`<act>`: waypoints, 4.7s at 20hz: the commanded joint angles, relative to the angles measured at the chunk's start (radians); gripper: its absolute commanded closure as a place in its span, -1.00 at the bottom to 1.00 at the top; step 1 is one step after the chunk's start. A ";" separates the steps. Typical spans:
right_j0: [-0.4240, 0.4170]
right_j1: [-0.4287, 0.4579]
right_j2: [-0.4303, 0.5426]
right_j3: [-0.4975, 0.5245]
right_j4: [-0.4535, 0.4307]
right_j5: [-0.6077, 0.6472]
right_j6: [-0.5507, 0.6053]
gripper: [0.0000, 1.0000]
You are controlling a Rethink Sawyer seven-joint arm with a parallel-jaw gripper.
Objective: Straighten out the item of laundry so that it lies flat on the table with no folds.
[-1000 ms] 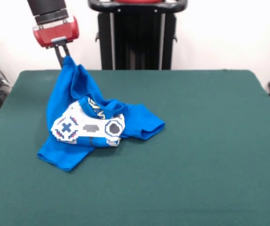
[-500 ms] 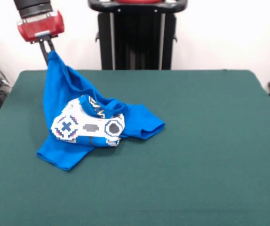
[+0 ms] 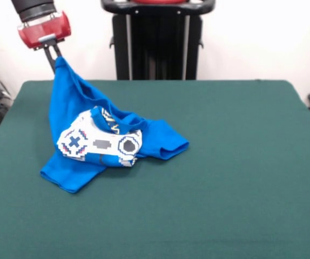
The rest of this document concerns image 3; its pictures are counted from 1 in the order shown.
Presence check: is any dark green table cloth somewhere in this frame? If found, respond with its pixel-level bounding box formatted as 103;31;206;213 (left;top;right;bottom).
0;79;310;259

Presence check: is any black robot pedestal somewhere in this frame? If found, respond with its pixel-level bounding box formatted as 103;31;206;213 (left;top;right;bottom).
100;0;215;80

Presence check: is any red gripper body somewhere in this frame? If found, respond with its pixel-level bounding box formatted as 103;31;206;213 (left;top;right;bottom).
17;10;72;51

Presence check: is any blue game-controller print t-shirt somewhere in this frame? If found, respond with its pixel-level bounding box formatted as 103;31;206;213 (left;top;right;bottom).
39;56;190;195

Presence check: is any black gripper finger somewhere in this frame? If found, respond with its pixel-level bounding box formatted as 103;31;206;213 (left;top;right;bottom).
43;46;57;74
52;44;63;59

